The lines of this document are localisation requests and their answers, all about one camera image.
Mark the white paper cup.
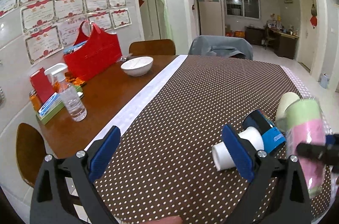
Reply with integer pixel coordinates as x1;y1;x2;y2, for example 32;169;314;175
211;124;264;171

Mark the red box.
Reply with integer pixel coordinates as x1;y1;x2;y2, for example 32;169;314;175
30;68;55;104

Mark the grey covered chair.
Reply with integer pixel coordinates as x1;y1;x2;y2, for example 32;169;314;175
189;35;253;60

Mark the wooden chair left side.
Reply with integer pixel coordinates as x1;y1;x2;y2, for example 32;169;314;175
15;123;47;188

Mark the red tote bag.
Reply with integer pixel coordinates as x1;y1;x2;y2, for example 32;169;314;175
63;21;122;81

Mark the window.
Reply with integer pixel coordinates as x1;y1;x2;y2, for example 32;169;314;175
226;0;260;19

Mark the white ceramic bowl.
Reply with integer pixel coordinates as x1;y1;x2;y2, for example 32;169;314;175
121;56;153;77

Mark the glass cup green pink paper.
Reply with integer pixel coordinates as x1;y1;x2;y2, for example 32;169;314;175
275;98;325;198

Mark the wooden chair far side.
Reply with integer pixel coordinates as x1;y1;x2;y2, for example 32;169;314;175
129;39;176;56

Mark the blue black can cup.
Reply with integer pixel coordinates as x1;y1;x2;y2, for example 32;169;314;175
242;109;286;155

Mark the brown polka dot tablecloth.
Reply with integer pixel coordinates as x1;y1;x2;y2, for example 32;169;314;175
94;56;310;223

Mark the left hand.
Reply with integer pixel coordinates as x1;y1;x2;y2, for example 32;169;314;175
143;216;182;224

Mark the dark wooden desk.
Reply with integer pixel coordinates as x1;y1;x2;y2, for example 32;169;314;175
245;26;299;59

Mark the wooden chair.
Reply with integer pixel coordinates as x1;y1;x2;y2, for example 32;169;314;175
15;123;47;188
129;39;176;56

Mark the pale green ceramic cup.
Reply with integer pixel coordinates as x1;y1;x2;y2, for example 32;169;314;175
275;92;300;121

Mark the blue bucket on floor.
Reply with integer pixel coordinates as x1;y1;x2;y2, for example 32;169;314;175
320;73;330;89

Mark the red door ornament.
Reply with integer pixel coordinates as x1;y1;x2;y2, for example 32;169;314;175
310;4;318;28

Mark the clear spray bottle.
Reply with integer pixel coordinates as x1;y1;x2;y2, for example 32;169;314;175
44;63;87;122

